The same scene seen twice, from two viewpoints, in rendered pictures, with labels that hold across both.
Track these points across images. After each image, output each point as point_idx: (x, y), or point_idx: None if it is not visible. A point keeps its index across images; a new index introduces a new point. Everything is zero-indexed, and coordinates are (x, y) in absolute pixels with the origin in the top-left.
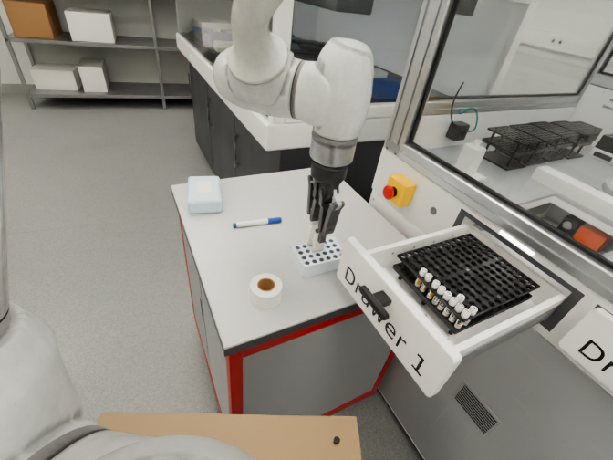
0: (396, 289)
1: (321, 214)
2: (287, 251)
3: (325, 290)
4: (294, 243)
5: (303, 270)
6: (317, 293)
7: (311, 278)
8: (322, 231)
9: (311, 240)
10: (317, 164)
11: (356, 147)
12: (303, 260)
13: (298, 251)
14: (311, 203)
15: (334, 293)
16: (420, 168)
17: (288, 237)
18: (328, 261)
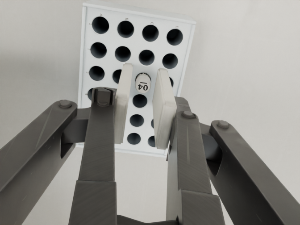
0: None
1: (91, 152)
2: (206, 22)
3: (29, 31)
4: (225, 58)
5: (88, 1)
6: (26, 7)
7: (81, 22)
8: (68, 106)
9: (157, 83)
10: None
11: None
12: (114, 19)
13: (158, 30)
14: (227, 161)
15: (13, 47)
16: None
17: (254, 56)
18: (78, 87)
